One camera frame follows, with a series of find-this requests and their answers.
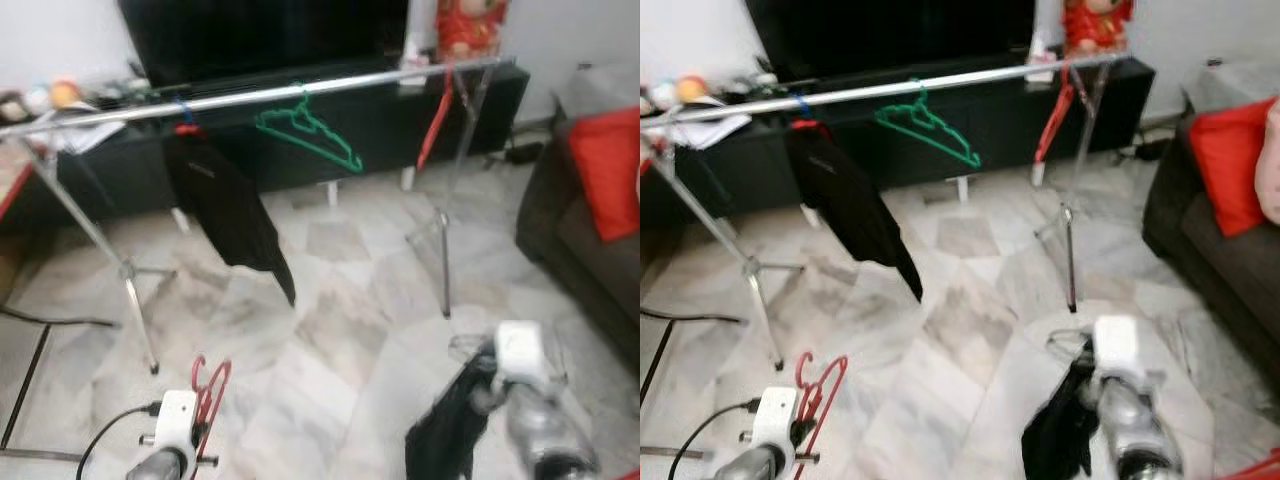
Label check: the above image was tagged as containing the red plastic hanger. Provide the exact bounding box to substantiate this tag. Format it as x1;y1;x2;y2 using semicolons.
415;68;456;171
1035;62;1079;166

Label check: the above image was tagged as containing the red cushion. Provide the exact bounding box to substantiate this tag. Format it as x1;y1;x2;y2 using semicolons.
567;108;640;241
1188;97;1280;238

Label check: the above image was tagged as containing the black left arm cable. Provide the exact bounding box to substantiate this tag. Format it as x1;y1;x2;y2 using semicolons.
668;398;763;480
75;400;161;480

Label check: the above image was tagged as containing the pink cat face pillow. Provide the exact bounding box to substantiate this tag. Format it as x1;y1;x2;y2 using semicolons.
1262;125;1280;226

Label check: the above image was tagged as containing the black flat television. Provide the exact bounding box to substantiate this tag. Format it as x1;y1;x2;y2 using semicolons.
118;0;411;89
745;0;1036;83

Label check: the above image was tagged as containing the white paper stack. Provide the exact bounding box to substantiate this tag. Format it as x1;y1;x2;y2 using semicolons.
655;95;751;151
30;100;116;153

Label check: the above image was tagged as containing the black TV cabinet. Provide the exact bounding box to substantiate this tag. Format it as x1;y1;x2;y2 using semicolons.
0;60;531;236
650;55;1156;226

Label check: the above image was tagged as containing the black shirt with small print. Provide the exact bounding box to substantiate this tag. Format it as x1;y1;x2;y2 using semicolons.
1020;345;1101;480
405;350;501;480

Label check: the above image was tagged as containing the dark grey fabric sofa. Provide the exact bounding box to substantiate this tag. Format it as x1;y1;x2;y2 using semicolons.
1142;110;1280;401
515;120;640;376

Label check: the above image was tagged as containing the red plastic stool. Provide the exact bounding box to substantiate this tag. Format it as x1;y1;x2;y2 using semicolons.
1215;450;1280;480

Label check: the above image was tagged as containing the side table with lace cloth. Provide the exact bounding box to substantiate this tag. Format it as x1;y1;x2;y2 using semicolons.
555;65;640;121
1180;60;1280;116

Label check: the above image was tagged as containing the black shirt with red collar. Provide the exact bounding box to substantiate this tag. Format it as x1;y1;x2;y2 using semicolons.
163;125;298;306
783;120;923;303

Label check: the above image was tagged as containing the silver metal clothes rack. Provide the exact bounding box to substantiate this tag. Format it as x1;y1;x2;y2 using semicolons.
0;57;501;376
640;52;1131;371

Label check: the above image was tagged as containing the salmon pink plastic hanger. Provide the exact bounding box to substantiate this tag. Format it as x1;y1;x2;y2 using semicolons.
795;350;849;471
190;355;233;471

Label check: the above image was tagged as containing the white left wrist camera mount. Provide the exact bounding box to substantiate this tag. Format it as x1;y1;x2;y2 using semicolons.
155;390;199;451
755;387;801;449

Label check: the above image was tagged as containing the red robed figurine statue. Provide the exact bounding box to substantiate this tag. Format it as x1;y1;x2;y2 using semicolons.
435;0;509;61
1060;0;1136;56

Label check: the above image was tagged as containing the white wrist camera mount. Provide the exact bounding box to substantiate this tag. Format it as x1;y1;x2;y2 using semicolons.
155;390;199;451
755;387;801;449
1092;315;1143;379
495;320;546;386

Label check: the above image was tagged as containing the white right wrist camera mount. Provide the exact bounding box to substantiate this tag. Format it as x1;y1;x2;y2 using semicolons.
495;320;546;386
1092;315;1143;379

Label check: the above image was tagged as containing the green plastic hanger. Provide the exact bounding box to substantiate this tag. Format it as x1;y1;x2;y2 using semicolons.
255;85;364;174
875;80;983;169

